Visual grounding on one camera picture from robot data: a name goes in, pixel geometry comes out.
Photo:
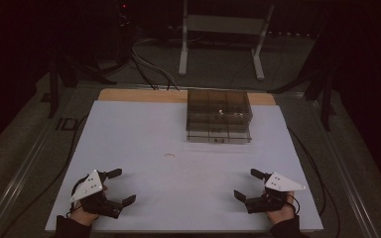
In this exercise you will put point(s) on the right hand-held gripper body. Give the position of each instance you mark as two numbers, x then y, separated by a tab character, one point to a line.
282	183

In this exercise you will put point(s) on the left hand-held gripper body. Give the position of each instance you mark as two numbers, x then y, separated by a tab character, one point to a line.
89	186

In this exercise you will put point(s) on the clear grey compartment box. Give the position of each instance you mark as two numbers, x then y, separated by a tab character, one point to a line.
219	119

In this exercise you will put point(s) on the person's left hand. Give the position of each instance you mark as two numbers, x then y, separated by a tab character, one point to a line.
81	216

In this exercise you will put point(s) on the person's right hand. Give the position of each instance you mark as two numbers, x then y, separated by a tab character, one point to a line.
280	217

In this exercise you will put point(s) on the white table mat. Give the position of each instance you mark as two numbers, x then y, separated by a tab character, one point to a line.
152	185

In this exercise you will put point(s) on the small pale trinket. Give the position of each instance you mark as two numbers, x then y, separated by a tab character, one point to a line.
238	114

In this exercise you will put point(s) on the small white trinket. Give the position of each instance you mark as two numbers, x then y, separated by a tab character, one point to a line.
221	111

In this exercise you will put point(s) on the black stand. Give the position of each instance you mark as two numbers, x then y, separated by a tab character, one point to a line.
54	89
324	92

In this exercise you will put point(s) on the black computer tower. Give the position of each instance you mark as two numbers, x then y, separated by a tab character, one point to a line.
123	29

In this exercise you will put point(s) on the white metal stand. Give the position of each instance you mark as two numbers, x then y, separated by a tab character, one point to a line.
223	24

